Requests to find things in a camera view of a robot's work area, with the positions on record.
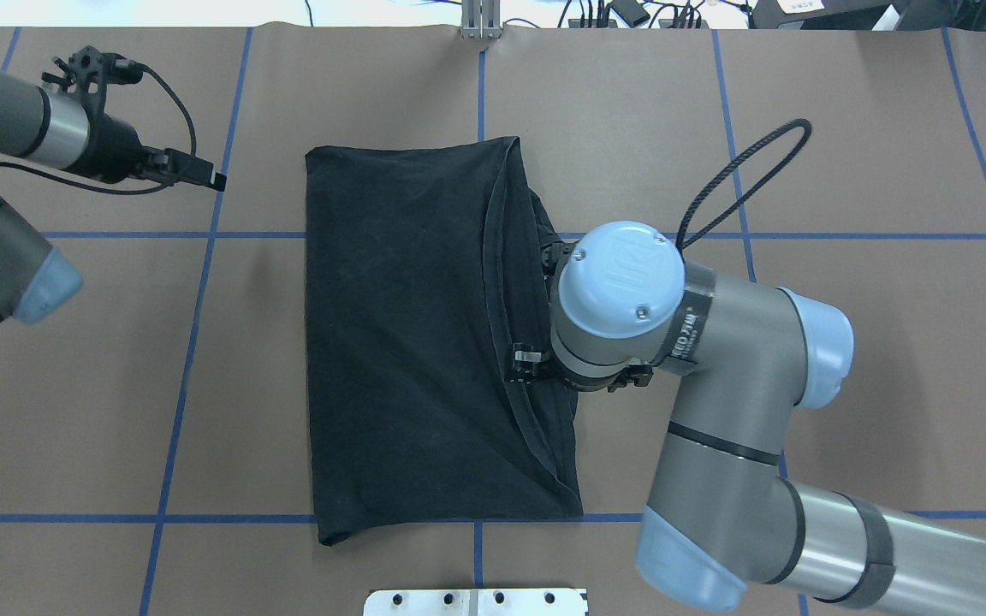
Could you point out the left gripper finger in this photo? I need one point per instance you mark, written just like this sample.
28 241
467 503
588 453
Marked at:
182 167

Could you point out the orange black connector strip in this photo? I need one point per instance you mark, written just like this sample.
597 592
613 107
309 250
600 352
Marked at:
592 21

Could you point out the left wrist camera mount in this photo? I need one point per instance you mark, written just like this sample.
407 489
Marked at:
88 74

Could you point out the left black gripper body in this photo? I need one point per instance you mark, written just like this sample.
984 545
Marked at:
115 148

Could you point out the black box with label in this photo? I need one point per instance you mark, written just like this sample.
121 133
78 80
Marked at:
826 15

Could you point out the black power adapter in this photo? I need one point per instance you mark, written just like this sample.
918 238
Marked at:
632 13

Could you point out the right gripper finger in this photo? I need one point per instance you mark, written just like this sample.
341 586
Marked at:
525 364

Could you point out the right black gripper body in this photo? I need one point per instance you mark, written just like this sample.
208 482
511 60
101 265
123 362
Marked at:
522 363

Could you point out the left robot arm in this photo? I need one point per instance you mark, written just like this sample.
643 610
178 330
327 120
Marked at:
60 131

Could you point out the black graphic t-shirt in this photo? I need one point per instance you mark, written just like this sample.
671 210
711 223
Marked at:
424 269

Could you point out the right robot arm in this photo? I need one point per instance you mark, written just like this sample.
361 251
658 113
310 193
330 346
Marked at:
625 301

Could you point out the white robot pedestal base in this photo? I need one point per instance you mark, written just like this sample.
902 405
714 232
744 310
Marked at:
559 600

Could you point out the aluminium frame post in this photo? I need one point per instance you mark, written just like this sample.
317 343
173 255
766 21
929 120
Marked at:
481 19

